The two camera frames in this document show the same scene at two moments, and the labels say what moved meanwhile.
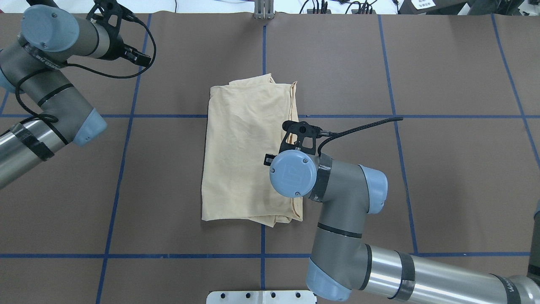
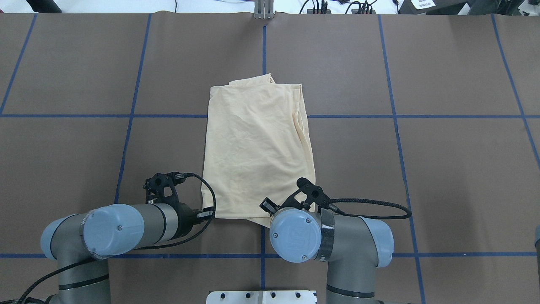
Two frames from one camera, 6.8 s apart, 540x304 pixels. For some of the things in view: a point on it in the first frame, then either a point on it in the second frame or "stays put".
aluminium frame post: [264, 9] stays put
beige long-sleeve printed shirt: [243, 124] stays put
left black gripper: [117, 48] -> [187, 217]
